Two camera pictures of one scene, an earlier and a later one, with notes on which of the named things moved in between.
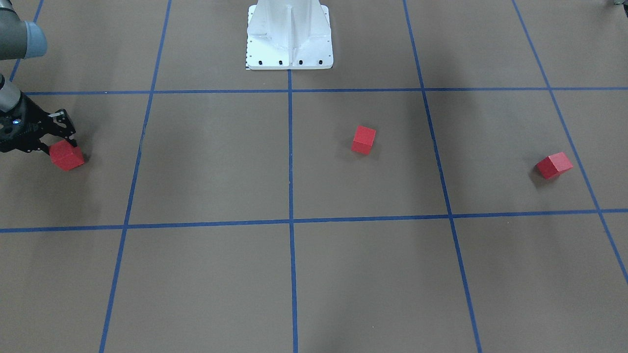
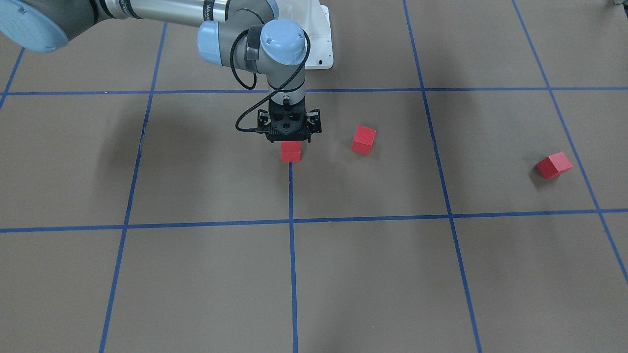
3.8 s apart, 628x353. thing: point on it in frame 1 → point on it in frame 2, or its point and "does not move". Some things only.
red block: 363,139 does not move
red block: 66,156 → 291,151
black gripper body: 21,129 → 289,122
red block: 553,165 does not move
